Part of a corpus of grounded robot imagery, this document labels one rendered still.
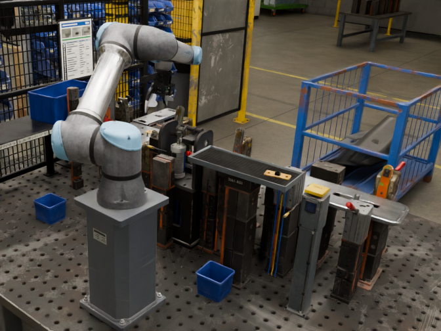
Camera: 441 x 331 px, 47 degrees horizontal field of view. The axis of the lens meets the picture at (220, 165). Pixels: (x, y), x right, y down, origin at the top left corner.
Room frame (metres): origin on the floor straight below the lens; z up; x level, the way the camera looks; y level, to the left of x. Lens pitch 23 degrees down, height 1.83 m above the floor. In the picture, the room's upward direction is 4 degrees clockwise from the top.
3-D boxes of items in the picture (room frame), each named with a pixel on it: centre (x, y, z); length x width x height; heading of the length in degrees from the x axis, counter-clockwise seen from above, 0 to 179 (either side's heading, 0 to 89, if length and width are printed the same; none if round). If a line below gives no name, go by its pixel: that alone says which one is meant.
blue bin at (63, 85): (2.35, 0.77, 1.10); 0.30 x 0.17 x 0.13; 157
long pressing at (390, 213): (1.96, -0.08, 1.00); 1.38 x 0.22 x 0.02; 59
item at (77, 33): (2.58, 0.77, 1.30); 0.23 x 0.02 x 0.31; 149
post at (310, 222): (1.43, -0.30, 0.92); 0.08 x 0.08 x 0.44; 59
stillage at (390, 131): (3.98, -1.23, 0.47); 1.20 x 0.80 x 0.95; 144
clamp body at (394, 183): (1.83, -0.65, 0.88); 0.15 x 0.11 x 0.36; 149
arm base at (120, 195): (1.39, 0.29, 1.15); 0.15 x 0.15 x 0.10
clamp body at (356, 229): (1.52, -0.48, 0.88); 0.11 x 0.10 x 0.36; 149
